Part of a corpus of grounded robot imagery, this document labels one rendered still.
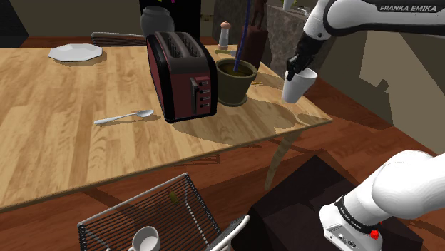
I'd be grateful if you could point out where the white paper cup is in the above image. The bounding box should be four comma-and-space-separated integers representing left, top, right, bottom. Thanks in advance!
281, 67, 319, 104

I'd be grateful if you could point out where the dark grey round jar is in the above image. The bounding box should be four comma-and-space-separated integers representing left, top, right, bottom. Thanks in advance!
140, 5, 175, 38

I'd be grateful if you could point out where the white mug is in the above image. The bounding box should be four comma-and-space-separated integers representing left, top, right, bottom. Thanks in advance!
127, 225, 162, 251

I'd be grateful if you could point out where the dark red toaster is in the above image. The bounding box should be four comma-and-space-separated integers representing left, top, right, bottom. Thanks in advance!
145, 31, 219, 124

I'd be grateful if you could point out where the light wooden table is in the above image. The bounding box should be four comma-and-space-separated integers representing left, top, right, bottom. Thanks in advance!
0, 44, 334, 214

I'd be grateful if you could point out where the grey stone counter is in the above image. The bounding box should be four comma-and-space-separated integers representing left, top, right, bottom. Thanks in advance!
265, 3, 335, 79

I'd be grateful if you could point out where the silver spoon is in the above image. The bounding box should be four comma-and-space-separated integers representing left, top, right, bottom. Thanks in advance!
93, 108, 155, 126

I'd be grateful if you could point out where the dark robot stand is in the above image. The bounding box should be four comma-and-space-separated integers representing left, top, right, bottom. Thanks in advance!
230, 154, 424, 251

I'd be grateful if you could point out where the grey wire chair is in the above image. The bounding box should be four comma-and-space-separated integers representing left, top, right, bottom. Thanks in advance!
76, 172, 252, 251

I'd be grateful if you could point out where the dark wire chair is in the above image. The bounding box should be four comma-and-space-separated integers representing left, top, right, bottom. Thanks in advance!
91, 31, 148, 48

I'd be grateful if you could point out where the olive plant pot blue stem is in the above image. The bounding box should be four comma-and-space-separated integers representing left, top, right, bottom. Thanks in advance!
215, 0, 258, 108

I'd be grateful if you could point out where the dark brown tall sculpture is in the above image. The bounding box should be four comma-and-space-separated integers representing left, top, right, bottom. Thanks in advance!
240, 0, 270, 71

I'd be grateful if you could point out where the pale table knife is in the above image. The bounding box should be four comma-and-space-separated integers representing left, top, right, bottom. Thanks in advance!
214, 48, 237, 58

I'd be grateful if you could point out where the white octagonal plate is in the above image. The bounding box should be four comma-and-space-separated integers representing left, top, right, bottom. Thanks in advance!
47, 43, 104, 63

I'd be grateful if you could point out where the white pepper mill brown cap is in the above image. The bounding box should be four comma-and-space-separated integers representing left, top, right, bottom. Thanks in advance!
218, 21, 232, 51

